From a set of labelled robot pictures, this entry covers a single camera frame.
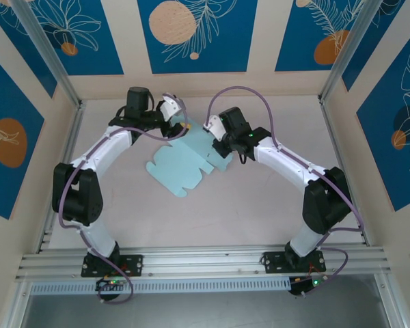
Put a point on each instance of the light blue paper box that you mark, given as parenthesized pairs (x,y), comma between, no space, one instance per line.
(181,164)

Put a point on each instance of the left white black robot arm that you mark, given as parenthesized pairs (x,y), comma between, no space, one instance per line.
(102,147)

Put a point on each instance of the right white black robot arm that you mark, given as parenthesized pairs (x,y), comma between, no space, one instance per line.
(287,160)

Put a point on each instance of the right controller board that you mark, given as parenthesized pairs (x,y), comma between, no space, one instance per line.
(307,284)

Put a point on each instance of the controller board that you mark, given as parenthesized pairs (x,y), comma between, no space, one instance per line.
(307,284)
(111,283)

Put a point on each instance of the grey metal sheet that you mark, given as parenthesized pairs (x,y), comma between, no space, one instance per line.
(205,311)

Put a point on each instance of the left controller board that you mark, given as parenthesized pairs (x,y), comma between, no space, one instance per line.
(111,283)

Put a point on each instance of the blue floral wall panel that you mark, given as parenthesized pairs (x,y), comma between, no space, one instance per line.
(389,143)
(386,41)
(7,184)
(99,58)
(225,41)
(300,41)
(20,48)

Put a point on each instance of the aluminium side rail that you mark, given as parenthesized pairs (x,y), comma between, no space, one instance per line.
(66,157)
(341,164)

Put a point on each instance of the long aluminium base rail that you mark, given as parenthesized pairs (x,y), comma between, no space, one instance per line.
(205,259)

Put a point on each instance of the aluminium corner post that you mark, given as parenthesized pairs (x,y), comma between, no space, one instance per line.
(48,51)
(355,44)

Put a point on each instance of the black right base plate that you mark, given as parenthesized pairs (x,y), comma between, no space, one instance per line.
(273,261)

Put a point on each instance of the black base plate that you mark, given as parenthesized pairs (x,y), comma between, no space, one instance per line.
(135,264)
(273,261)

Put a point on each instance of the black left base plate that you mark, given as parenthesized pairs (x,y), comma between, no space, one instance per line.
(135,264)

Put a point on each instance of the aluminium frame bar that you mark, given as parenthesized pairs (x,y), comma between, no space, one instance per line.
(17,304)
(391,300)

